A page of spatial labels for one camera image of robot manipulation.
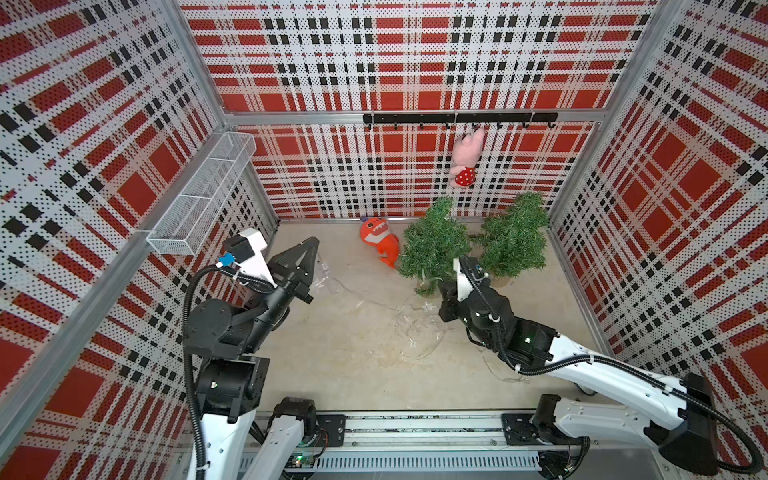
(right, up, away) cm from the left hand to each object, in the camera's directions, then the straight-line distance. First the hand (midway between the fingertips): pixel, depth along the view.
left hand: (323, 240), depth 53 cm
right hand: (+25, -10, +19) cm, 33 cm away
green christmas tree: (+46, 0, +29) cm, 54 cm away
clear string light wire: (+19, -25, +36) cm, 48 cm away
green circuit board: (-10, -52, +16) cm, 55 cm away
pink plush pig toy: (+34, +28, +40) cm, 60 cm away
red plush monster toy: (+5, +4, +55) cm, 55 cm away
